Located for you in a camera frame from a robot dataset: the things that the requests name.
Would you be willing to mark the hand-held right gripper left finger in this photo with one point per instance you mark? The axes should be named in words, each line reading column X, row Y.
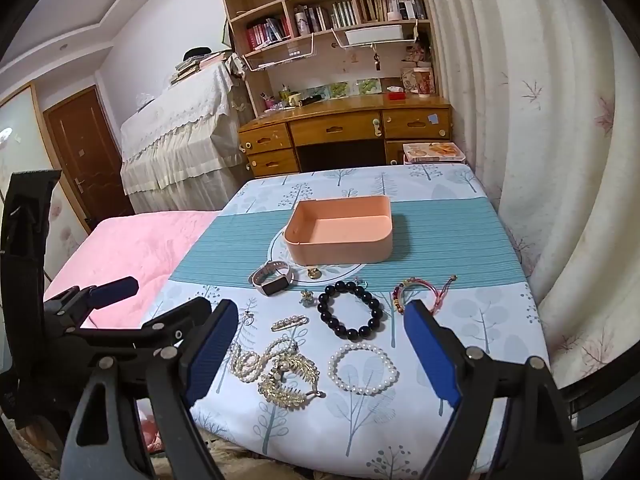
column 210, row 355

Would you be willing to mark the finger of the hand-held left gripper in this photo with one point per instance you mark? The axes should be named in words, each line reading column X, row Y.
column 115, row 290
column 150, row 330

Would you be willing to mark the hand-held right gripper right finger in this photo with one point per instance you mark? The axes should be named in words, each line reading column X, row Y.
column 430, row 355

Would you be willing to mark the gold leaf hair comb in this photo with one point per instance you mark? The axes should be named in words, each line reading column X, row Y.
column 295, row 365

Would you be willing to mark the gold pearl hair clip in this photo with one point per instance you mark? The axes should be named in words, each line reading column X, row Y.
column 290, row 322

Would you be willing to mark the white watch band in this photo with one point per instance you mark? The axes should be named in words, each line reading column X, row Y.
column 275, row 282

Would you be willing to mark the pink storage box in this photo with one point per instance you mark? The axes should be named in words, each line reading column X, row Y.
column 340, row 247

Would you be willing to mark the pink blanket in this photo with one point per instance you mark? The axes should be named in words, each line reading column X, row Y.
column 140, row 255

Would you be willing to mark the tree-print bedsheet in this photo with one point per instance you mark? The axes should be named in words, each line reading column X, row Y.
column 450, row 240

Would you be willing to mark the brown wooden door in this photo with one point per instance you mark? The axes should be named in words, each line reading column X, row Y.
column 85, row 160

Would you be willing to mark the gold oval pendant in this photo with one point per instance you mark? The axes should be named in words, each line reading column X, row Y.
column 315, row 274

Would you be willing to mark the lace-covered piano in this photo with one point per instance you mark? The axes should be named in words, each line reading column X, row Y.
column 175, row 140

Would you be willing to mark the orange printed flat box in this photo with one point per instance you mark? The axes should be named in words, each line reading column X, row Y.
column 432, row 151

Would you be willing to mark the stack of books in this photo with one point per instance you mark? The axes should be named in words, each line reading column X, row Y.
column 200, row 65

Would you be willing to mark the wooden desk with drawers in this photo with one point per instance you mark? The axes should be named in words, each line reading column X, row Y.
column 330, row 127

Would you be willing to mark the cream floral curtain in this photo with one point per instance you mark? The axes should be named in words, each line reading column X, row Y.
column 550, row 135

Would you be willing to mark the black hat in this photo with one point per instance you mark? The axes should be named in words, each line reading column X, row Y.
column 196, row 52

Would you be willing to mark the pale mug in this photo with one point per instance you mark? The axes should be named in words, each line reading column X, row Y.
column 295, row 100

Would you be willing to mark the red tissue box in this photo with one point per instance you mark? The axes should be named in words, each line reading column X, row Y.
column 395, row 93

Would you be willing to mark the floral paper bucket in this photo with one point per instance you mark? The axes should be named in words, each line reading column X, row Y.
column 417, row 80

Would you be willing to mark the black case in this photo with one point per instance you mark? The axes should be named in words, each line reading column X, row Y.
column 312, row 97

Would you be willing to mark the green picture cards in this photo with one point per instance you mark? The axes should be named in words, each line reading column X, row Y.
column 367, row 86

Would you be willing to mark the wooden bookshelf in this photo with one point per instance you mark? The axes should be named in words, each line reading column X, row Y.
column 255, row 2

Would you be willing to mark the rows of shelf books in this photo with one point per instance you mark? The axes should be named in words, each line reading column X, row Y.
column 390, row 7

